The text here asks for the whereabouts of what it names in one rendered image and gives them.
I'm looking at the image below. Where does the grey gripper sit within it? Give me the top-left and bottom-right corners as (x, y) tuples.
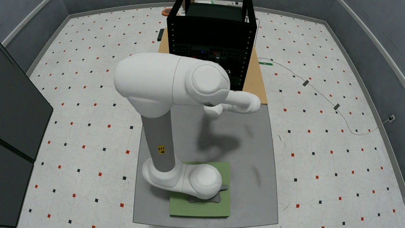
(214, 53), (221, 65)

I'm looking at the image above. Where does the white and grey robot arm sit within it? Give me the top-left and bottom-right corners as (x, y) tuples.
(113, 52), (261, 203)

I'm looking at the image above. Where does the tan wooden board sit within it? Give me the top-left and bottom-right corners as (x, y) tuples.
(158, 28), (268, 105)

